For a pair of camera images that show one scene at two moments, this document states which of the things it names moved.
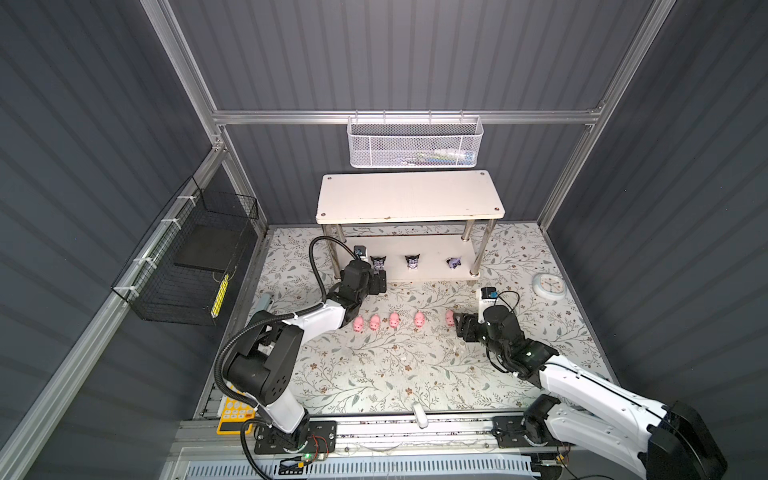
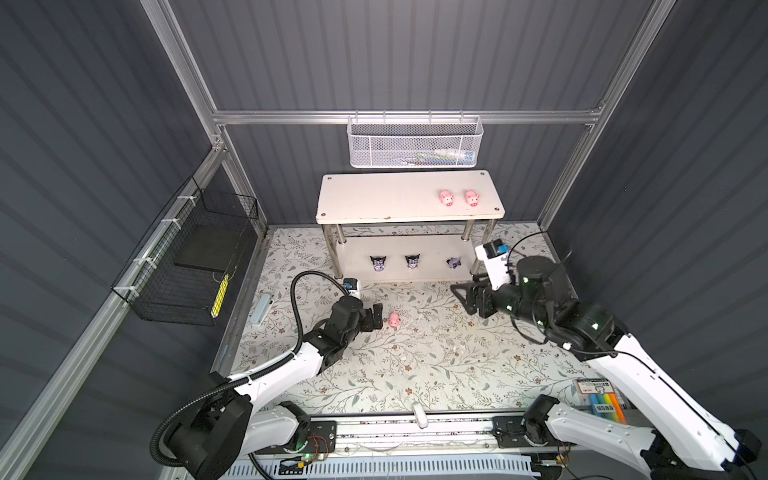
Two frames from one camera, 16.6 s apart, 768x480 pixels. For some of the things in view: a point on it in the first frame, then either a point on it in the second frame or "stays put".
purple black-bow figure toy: (454, 262) stays put
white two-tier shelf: (465, 197) stays put
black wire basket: (180, 269) stays put
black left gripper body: (373, 287) to (364, 323)
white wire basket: (451, 142) stays put
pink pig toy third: (394, 320) stays put
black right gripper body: (475, 331) to (496, 299)
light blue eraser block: (264, 302) stays put
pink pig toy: (419, 319) to (446, 198)
